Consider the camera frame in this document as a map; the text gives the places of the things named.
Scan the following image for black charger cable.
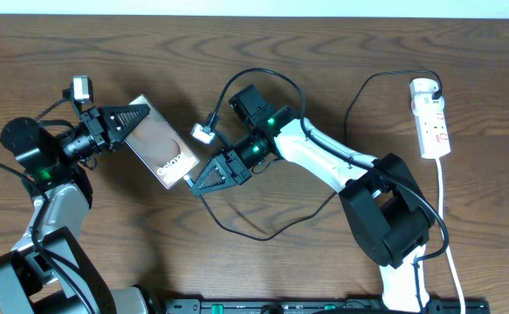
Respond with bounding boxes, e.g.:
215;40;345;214
182;69;444;242

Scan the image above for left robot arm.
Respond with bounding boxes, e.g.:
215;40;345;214
0;105;163;313

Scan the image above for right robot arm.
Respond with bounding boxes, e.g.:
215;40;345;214
188;85;436;312

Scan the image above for white power strip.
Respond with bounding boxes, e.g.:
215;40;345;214
409;78;451;160

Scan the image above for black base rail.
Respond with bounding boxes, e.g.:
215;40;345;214
162;297;491;314

